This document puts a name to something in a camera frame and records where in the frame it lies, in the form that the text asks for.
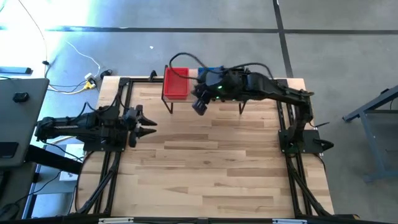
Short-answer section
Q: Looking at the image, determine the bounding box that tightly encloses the white floor cable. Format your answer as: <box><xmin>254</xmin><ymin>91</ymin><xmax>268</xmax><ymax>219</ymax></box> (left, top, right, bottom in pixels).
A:
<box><xmin>65</xmin><ymin>40</ymin><xmax>102</xmax><ymax>77</ymax></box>

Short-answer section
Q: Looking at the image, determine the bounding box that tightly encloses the black computer mouse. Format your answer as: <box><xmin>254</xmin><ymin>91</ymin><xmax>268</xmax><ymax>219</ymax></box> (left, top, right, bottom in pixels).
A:
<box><xmin>12</xmin><ymin>92</ymin><xmax>30</xmax><ymax>103</ymax></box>

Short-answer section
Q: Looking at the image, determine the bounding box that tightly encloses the black desk leg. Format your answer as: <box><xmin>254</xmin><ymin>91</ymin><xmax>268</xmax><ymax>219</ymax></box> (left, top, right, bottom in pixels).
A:
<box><xmin>26</xmin><ymin>145</ymin><xmax>83</xmax><ymax>175</ymax></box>

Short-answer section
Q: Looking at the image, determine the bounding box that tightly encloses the grey-blue metal cart frame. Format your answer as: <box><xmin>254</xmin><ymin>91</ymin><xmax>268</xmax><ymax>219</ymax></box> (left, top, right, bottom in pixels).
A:
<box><xmin>341</xmin><ymin>84</ymin><xmax>398</xmax><ymax>184</ymax></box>

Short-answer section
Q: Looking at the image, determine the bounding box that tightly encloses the white label strip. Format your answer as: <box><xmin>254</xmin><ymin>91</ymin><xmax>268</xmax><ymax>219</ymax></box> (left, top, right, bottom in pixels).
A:
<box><xmin>272</xmin><ymin>218</ymin><xmax>307</xmax><ymax>224</ymax></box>
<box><xmin>98</xmin><ymin>218</ymin><xmax>134</xmax><ymax>223</ymax></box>

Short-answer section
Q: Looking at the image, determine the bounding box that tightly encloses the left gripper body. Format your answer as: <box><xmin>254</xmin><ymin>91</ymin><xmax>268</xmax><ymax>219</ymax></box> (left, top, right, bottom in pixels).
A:
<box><xmin>123</xmin><ymin>105</ymin><xmax>145</xmax><ymax>149</ymax></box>

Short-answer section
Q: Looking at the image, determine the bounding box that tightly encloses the grey desk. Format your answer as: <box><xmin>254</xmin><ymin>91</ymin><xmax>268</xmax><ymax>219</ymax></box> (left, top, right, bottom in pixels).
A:
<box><xmin>0</xmin><ymin>77</ymin><xmax>50</xmax><ymax>169</ymax></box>

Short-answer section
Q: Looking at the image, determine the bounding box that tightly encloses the blue plastic basket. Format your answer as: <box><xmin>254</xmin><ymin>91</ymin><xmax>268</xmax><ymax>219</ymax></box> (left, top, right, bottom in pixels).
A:
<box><xmin>197</xmin><ymin>65</ymin><xmax>225</xmax><ymax>82</ymax></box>

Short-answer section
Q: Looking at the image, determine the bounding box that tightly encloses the thin floor cable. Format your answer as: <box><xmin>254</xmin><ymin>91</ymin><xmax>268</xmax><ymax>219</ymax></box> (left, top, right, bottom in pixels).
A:
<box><xmin>18</xmin><ymin>0</ymin><xmax>51</xmax><ymax>67</ymax></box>

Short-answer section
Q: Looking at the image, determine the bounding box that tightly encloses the white and yellow power strip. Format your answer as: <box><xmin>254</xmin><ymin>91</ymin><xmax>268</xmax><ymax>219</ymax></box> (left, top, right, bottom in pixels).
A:
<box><xmin>84</xmin><ymin>73</ymin><xmax>97</xmax><ymax>90</ymax></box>

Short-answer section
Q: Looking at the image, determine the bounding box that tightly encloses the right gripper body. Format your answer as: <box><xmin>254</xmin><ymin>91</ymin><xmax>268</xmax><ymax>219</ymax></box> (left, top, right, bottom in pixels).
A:
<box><xmin>203</xmin><ymin>70</ymin><xmax>249</xmax><ymax>101</ymax></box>

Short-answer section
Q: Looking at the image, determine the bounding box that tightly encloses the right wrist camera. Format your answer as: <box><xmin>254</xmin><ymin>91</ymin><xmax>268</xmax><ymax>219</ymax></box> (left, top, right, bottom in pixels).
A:
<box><xmin>192</xmin><ymin>98</ymin><xmax>208</xmax><ymax>116</ymax></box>

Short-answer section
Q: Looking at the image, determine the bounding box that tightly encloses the grey-blue flat bar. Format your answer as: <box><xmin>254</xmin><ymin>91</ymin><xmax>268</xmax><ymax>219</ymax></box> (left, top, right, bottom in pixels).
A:
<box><xmin>0</xmin><ymin>66</ymin><xmax>32</xmax><ymax>75</ymax></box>

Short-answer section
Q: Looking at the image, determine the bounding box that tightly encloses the red plastic basket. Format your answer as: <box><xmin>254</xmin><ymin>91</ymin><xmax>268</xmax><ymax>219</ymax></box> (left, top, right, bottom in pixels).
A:
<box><xmin>163</xmin><ymin>67</ymin><xmax>190</xmax><ymax>101</ymax></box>

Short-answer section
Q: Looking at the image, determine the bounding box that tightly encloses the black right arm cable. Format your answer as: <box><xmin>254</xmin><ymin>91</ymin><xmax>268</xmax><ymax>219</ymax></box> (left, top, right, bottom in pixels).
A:
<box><xmin>169</xmin><ymin>52</ymin><xmax>275</xmax><ymax>82</ymax></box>

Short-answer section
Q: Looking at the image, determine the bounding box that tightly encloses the black aluminium table frame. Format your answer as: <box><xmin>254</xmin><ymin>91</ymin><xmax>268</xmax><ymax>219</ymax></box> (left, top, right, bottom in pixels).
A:
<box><xmin>73</xmin><ymin>76</ymin><xmax>335</xmax><ymax>218</ymax></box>

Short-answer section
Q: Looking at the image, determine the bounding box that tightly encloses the black phone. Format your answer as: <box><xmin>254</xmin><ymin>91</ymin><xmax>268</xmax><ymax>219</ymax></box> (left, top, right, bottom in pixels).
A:
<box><xmin>0</xmin><ymin>142</ymin><xmax>19</xmax><ymax>159</ymax></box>

